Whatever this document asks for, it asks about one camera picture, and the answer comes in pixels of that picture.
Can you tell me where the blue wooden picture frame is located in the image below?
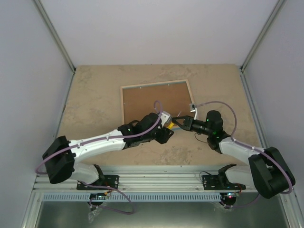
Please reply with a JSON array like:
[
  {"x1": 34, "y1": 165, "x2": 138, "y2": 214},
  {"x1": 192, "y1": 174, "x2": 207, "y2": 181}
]
[{"x1": 120, "y1": 79, "x2": 195, "y2": 124}]

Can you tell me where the yellow handled screwdriver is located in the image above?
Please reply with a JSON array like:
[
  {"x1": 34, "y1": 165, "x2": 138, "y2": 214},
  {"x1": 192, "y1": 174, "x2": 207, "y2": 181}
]
[{"x1": 167, "y1": 111, "x2": 181, "y2": 130}]

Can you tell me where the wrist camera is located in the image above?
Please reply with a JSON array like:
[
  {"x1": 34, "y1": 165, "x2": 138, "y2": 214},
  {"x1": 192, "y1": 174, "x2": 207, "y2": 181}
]
[
  {"x1": 189, "y1": 103, "x2": 198, "y2": 120},
  {"x1": 161, "y1": 111, "x2": 171, "y2": 127}
]

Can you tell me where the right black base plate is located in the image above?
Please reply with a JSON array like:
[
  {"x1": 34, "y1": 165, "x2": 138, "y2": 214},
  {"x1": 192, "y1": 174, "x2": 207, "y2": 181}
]
[{"x1": 201, "y1": 174, "x2": 246, "y2": 191}]

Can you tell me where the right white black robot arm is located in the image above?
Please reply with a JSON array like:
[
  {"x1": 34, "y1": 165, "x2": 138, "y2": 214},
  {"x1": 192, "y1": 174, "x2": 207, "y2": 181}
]
[{"x1": 172, "y1": 110, "x2": 295, "y2": 199}]

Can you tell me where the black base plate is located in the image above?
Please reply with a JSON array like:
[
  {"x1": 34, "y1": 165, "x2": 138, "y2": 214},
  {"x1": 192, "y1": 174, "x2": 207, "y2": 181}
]
[
  {"x1": 76, "y1": 175, "x2": 119, "y2": 190},
  {"x1": 201, "y1": 174, "x2": 246, "y2": 191}
]

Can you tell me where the aluminium profile rail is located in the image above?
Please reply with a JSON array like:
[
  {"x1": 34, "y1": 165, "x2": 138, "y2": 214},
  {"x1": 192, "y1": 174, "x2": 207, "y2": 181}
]
[{"x1": 33, "y1": 166, "x2": 295, "y2": 193}]

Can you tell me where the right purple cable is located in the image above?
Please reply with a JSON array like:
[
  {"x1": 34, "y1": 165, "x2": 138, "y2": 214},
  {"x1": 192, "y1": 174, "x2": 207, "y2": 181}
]
[{"x1": 197, "y1": 101, "x2": 294, "y2": 209}]

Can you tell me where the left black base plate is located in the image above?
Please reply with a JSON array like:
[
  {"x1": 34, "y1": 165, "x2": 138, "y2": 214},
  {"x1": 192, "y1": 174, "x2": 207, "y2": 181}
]
[{"x1": 76, "y1": 175, "x2": 119, "y2": 190}]

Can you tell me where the grey slotted cable duct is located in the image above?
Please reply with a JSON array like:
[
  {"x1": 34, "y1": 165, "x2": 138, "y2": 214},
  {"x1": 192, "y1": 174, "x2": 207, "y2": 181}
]
[{"x1": 43, "y1": 192, "x2": 221, "y2": 202}]

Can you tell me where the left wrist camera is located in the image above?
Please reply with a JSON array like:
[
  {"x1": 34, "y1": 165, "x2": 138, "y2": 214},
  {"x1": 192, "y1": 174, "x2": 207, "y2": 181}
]
[{"x1": 161, "y1": 111, "x2": 171, "y2": 127}]

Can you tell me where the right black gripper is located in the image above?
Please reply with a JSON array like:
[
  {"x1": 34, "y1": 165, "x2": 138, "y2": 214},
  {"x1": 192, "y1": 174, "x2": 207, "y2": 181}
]
[{"x1": 172, "y1": 116, "x2": 212, "y2": 136}]

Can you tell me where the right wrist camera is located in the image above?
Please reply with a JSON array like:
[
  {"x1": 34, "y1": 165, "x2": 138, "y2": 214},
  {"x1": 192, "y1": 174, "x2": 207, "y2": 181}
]
[{"x1": 189, "y1": 103, "x2": 198, "y2": 120}]

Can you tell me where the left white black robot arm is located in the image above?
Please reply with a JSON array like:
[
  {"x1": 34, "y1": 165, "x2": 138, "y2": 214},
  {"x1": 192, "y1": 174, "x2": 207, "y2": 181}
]
[{"x1": 42, "y1": 112, "x2": 174, "y2": 190}]

